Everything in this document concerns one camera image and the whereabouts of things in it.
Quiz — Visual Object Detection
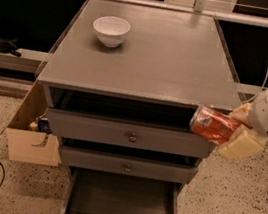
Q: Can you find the grey middle drawer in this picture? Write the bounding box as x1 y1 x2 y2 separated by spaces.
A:
60 146 198 184

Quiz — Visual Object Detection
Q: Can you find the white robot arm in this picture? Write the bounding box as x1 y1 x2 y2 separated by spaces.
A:
217 89 268 160

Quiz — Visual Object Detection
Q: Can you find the white ceramic bowl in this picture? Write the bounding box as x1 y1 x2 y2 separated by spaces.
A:
93 16 131 48

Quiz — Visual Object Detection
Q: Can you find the cardboard box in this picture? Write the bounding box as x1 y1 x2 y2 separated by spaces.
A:
5 83 61 166

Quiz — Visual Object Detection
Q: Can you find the crushed orange soda can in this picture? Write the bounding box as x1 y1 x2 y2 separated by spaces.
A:
190 105 241 145

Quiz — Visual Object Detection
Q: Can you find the grey open bottom drawer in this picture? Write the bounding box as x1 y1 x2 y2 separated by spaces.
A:
60 168 179 214

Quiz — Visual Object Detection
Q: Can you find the black object on shelf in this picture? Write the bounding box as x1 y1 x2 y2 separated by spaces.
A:
0 37 22 57

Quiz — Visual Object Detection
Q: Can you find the grey drawer cabinet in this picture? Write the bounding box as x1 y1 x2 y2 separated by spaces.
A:
23 0 259 193

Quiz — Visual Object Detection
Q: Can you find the grey top drawer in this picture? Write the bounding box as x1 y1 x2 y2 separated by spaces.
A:
46 108 215 158

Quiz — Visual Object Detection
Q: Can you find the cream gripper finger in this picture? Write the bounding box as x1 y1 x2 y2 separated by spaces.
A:
217 125 268 160
229 103 252 127

